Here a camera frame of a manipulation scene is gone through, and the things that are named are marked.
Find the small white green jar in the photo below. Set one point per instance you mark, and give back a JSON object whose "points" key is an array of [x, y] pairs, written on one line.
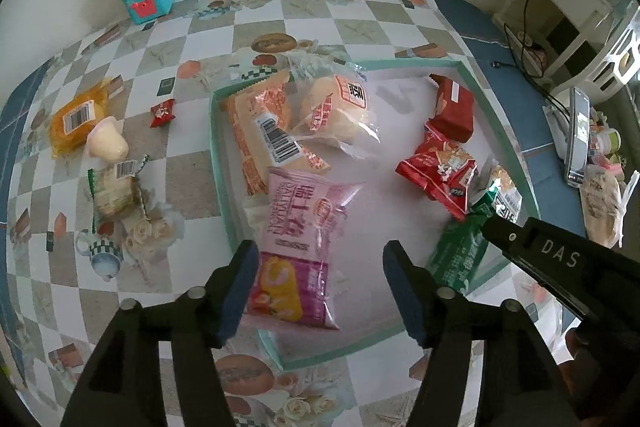
{"points": [[607, 142]]}

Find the pale jelly cup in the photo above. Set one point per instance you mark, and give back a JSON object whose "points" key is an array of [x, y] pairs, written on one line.
{"points": [[107, 144]]}

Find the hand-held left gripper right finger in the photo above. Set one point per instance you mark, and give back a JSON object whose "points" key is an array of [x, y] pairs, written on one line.
{"points": [[402, 292]]}

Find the small red candy packet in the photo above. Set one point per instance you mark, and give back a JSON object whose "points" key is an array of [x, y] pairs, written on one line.
{"points": [[162, 112]]}

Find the clear plastic bag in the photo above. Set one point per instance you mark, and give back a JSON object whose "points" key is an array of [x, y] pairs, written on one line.
{"points": [[600, 207]]}

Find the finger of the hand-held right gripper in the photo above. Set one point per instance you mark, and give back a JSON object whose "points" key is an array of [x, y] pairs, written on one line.
{"points": [[500, 232]]}

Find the clear round cracker packet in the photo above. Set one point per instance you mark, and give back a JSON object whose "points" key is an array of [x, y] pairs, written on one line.
{"points": [[115, 189]]}

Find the white box with teal rim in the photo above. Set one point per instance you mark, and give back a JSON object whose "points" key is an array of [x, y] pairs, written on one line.
{"points": [[380, 207]]}

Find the plain red packet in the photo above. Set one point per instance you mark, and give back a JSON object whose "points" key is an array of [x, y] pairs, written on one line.
{"points": [[452, 107]]}

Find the white orange bun packet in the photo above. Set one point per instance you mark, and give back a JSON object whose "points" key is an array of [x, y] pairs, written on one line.
{"points": [[335, 112]]}

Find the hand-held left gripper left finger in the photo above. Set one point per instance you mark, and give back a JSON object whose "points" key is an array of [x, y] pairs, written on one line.
{"points": [[240, 292]]}

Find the yellow cake packet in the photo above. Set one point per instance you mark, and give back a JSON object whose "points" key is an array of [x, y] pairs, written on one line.
{"points": [[75, 122]]}

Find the pink roll cake packet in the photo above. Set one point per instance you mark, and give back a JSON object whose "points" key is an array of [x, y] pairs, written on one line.
{"points": [[295, 247]]}

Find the red printed snack packet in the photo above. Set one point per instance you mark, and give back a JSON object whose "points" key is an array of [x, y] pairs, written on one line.
{"points": [[440, 172]]}

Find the green white biscuit packet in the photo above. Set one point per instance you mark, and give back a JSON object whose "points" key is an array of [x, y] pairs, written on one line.
{"points": [[502, 199]]}

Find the long green wafer packet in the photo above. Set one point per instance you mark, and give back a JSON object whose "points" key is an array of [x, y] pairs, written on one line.
{"points": [[457, 252]]}

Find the silver flat device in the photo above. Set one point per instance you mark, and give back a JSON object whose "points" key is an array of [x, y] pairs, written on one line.
{"points": [[577, 137]]}

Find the long orange barcode packet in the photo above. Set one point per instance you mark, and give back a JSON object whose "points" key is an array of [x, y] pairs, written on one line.
{"points": [[260, 127]]}

